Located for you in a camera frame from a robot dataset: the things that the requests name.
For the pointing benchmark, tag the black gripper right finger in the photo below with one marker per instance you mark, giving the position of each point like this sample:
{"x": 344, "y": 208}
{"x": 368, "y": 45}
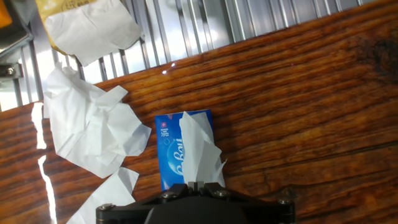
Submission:
{"x": 264, "y": 208}

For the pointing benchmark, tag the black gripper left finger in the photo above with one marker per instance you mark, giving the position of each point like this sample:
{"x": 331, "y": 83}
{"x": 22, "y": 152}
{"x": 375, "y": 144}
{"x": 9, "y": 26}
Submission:
{"x": 140, "y": 205}

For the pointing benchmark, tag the white paper napkin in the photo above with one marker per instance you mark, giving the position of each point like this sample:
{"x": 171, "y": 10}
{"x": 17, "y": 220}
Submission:
{"x": 93, "y": 31}
{"x": 199, "y": 155}

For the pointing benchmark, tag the folded flat white napkin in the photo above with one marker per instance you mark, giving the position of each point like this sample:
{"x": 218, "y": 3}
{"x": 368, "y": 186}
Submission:
{"x": 109, "y": 196}

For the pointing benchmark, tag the crumpled white napkin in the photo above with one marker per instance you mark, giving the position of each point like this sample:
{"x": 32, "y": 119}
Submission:
{"x": 87, "y": 124}

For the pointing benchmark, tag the blue tissue pack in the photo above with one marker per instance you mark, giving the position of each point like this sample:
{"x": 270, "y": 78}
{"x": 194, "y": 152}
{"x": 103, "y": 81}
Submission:
{"x": 168, "y": 149}

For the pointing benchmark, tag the glossy wooden board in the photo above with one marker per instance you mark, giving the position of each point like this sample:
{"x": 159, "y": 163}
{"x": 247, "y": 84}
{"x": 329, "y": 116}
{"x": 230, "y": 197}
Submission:
{"x": 311, "y": 109}

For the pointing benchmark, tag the yellow tissue pack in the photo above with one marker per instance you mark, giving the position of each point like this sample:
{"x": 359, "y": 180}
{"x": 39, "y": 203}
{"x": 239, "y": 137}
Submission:
{"x": 53, "y": 4}

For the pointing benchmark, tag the orange button box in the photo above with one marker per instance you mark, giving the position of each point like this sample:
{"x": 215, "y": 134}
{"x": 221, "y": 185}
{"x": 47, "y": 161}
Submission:
{"x": 4, "y": 14}

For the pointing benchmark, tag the metal bracket with screw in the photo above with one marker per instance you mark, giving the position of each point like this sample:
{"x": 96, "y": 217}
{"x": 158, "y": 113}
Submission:
{"x": 11, "y": 72}

